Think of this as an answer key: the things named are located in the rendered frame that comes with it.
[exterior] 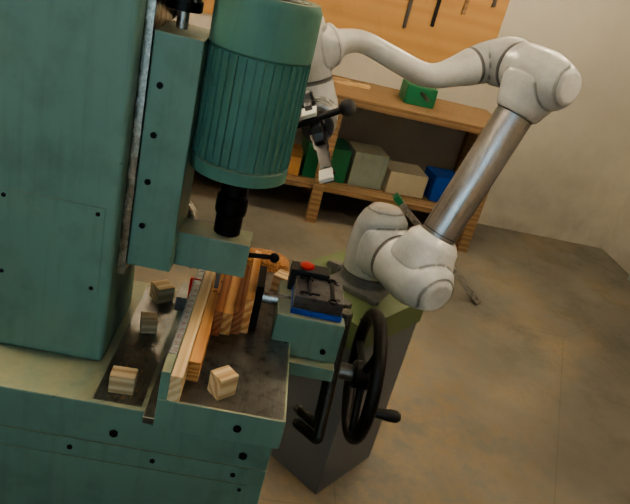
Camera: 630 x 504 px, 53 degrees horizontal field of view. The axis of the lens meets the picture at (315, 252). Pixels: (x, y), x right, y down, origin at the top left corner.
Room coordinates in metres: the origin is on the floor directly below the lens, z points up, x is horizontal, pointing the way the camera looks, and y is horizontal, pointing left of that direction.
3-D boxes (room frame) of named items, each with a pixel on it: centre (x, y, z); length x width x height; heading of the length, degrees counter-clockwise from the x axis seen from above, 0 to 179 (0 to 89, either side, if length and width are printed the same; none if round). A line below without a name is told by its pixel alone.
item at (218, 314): (1.10, 0.15, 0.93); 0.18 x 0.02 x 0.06; 6
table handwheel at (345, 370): (1.13, -0.09, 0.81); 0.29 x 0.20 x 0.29; 6
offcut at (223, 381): (0.86, 0.09, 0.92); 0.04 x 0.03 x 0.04; 139
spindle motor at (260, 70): (1.10, 0.17, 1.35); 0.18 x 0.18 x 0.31
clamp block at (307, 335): (1.12, -0.02, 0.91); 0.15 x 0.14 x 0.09; 6
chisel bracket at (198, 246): (1.10, 0.19, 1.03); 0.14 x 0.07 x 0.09; 96
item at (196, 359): (1.17, 0.18, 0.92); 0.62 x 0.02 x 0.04; 6
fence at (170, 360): (1.10, 0.21, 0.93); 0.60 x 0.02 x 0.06; 6
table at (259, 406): (1.12, 0.07, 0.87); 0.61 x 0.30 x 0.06; 6
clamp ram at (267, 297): (1.12, 0.06, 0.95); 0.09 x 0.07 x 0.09; 6
